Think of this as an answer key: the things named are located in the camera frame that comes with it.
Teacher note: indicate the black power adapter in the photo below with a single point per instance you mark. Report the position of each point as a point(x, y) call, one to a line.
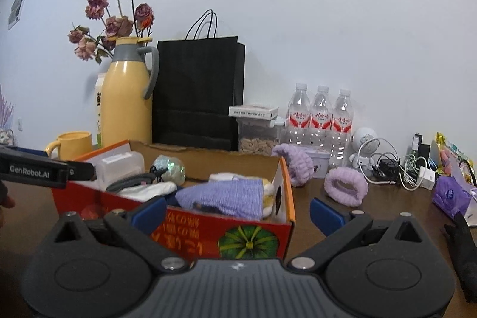
point(387, 167)

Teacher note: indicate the yellow thermos jug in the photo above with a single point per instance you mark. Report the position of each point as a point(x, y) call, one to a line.
point(125, 102)

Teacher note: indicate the red cardboard box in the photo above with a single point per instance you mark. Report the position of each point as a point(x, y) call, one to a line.
point(208, 232)

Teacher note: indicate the wall poster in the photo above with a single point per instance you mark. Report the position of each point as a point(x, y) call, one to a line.
point(18, 7)

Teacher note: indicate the white charger plug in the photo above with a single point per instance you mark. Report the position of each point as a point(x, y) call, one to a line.
point(427, 178)

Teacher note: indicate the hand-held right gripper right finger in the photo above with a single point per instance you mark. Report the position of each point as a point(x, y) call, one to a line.
point(325, 216)

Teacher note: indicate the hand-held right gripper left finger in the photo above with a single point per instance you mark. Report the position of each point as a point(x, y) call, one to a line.
point(149, 214)

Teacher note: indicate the small black bottle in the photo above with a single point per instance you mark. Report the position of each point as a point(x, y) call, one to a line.
point(420, 150)

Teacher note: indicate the white wall socket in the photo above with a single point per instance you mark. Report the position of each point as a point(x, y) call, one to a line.
point(19, 124)

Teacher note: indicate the clear plastic bag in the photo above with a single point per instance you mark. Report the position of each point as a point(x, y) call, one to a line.
point(169, 169)

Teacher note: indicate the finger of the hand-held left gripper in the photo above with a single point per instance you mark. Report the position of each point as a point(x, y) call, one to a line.
point(82, 171)
point(28, 151)

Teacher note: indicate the clear water bottle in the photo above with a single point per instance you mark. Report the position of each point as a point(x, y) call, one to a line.
point(342, 128)
point(321, 120)
point(298, 117)

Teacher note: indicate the yellow ceramic mug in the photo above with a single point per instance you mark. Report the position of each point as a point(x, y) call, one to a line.
point(74, 146)

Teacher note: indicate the person's left hand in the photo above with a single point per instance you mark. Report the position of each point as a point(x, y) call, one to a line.
point(5, 204)

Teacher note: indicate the clear container of nuts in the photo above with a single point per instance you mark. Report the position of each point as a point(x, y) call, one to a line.
point(257, 139)

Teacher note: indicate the white round cloth pad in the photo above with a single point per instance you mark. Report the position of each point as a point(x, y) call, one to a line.
point(149, 191)

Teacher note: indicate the purple fluffy wristband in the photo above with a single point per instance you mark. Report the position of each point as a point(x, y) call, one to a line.
point(344, 191)

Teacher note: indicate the black paper bag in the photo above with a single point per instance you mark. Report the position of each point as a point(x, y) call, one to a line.
point(197, 94)

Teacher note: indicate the dried pink flower bouquet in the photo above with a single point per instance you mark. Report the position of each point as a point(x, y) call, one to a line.
point(111, 12)

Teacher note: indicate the black cloth glove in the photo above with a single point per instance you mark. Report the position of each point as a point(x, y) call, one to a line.
point(464, 251)

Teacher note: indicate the flat white box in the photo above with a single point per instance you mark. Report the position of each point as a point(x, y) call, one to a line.
point(253, 112)

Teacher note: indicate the yellow and white plush toy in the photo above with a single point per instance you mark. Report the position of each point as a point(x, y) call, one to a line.
point(269, 198)

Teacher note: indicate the colourful snack bag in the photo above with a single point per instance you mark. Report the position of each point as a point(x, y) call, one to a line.
point(452, 154)

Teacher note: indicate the purple fluffy headband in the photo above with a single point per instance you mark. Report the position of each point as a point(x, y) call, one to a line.
point(298, 161)

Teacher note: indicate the purple plastic packet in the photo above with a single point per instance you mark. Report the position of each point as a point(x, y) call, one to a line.
point(449, 195)

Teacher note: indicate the purple knitted cloth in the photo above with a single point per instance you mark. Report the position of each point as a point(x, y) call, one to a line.
point(223, 197)

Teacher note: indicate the purple wall sticker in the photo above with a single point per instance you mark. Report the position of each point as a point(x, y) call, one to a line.
point(5, 105)

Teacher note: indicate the small white desk fan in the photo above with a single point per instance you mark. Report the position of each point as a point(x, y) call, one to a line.
point(365, 146)

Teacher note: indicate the clear bottle with white beads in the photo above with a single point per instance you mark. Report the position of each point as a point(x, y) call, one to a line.
point(119, 165)

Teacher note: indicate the white plastic tub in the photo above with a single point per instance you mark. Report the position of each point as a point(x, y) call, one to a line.
point(320, 163)

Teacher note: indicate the white milk carton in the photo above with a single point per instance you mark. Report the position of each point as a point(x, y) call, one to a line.
point(98, 113)

